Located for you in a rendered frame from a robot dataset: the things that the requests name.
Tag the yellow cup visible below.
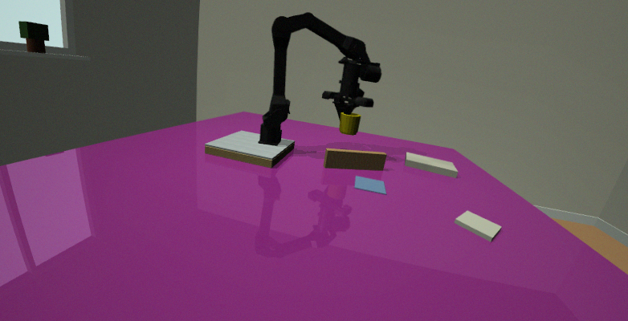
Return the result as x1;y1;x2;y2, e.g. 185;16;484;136
339;112;361;135

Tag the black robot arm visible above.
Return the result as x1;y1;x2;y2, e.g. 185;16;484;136
258;12;382;146

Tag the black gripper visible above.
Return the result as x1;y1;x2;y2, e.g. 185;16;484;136
322;78;373;120

